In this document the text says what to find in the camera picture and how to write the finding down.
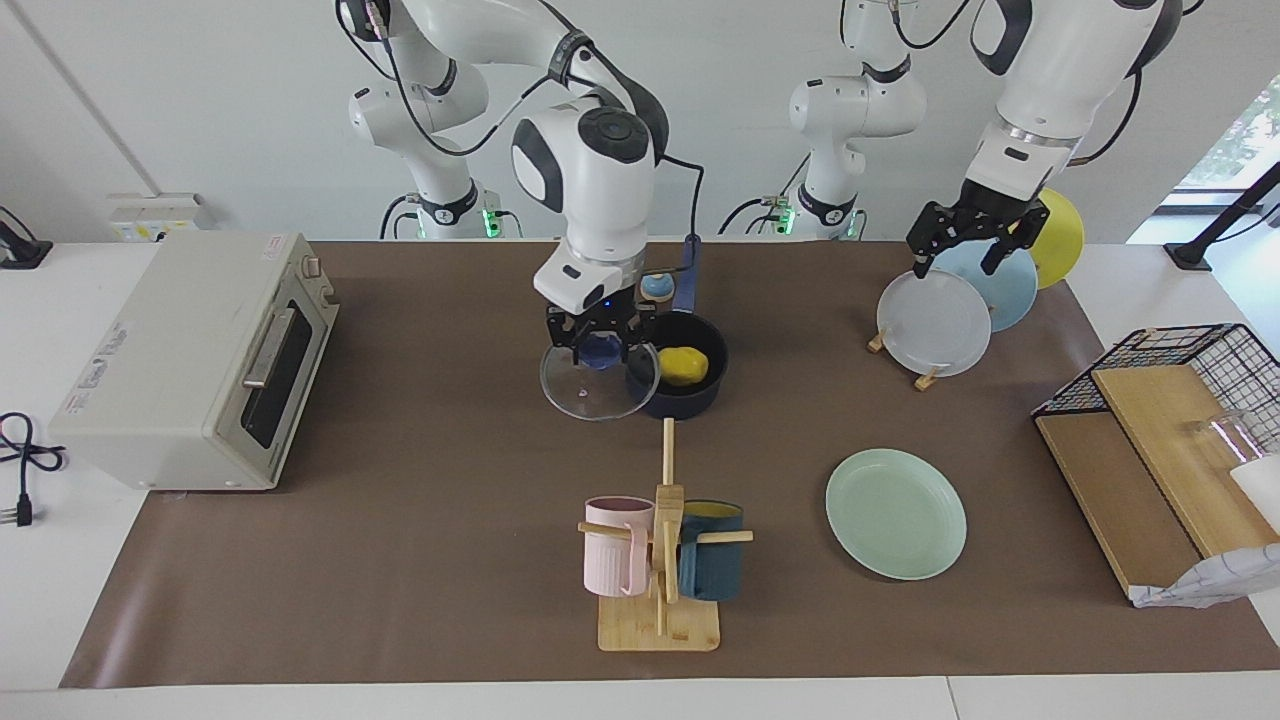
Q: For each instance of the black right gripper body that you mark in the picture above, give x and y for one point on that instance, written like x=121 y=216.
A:
x=600 y=320

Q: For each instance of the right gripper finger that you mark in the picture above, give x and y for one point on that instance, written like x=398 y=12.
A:
x=640 y=342
x=562 y=340

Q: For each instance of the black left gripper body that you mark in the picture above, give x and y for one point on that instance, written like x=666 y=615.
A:
x=985 y=212

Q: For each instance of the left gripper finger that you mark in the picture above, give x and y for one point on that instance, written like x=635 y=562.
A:
x=927 y=240
x=1015 y=240

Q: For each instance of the yellow potato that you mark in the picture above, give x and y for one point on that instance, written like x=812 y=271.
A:
x=683 y=366

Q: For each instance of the glass pot lid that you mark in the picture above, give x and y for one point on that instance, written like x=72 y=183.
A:
x=590 y=392

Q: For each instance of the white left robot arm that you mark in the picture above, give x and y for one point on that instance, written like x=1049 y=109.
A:
x=1060 y=60

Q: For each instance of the yellow plate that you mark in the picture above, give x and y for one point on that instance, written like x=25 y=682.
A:
x=1065 y=240

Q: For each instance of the light blue plate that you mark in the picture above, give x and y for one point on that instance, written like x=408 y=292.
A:
x=1010 y=290

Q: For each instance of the grey plate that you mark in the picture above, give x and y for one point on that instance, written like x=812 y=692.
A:
x=935 y=325

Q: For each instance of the wooden plate rack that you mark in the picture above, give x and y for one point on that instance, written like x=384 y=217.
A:
x=927 y=381

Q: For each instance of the green plate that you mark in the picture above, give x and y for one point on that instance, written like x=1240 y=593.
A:
x=895 y=515

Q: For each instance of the dark blue saucepan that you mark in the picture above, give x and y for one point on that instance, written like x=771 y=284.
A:
x=690 y=402

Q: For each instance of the brown table mat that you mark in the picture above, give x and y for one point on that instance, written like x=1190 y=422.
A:
x=450 y=480

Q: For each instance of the pink ribbed mug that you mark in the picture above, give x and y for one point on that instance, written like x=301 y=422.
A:
x=612 y=550

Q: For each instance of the dark teal mug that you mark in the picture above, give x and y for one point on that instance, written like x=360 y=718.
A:
x=712 y=565

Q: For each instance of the light wooden board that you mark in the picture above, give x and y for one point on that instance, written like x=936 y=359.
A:
x=1170 y=450

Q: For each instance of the dark wooden board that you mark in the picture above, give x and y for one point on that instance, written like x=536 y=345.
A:
x=1110 y=490

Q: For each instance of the wooden mug tree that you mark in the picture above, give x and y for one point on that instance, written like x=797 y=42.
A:
x=660 y=630

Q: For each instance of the clear drinking glass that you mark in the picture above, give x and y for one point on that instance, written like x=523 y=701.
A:
x=1235 y=440

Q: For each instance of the white crumpled cloth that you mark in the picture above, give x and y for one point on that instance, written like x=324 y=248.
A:
x=1220 y=580

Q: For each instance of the beige toaster oven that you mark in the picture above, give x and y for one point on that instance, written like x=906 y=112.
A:
x=150 y=370

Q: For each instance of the white power strip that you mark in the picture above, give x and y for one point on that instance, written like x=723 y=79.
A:
x=150 y=220

